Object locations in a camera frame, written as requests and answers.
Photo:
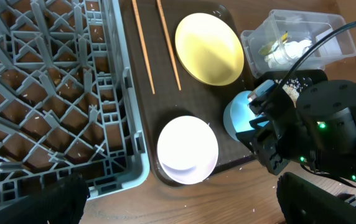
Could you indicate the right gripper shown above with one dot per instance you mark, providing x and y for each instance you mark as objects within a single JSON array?
[{"x": 279, "y": 136}]

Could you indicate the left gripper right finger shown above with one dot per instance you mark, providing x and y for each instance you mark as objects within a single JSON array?
[{"x": 303, "y": 202}]

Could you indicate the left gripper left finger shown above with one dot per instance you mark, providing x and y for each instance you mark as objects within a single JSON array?
[{"x": 61, "y": 202}]

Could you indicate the light blue bowl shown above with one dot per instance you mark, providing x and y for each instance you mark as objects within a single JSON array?
[{"x": 237, "y": 115}]

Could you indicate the rice food waste pile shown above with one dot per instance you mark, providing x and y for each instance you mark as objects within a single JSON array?
[{"x": 293, "y": 88}]

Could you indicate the green orange snack wrapper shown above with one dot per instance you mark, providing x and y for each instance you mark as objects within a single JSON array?
[{"x": 270, "y": 47}]

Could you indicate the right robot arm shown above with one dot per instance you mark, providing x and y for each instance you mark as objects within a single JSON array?
[{"x": 318, "y": 130}]

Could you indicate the clear plastic waste bin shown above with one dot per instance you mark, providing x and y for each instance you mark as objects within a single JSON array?
[{"x": 300, "y": 25}]

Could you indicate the grey plastic dishwasher rack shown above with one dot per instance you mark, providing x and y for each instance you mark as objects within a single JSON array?
[{"x": 67, "y": 99}]

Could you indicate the black rectangular tray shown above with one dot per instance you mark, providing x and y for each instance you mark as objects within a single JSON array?
[{"x": 307, "y": 78}]

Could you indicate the yellow plate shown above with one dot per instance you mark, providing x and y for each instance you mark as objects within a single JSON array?
[{"x": 209, "y": 49}]

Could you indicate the dark brown serving tray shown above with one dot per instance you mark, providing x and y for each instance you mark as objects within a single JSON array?
[{"x": 164, "y": 101}]

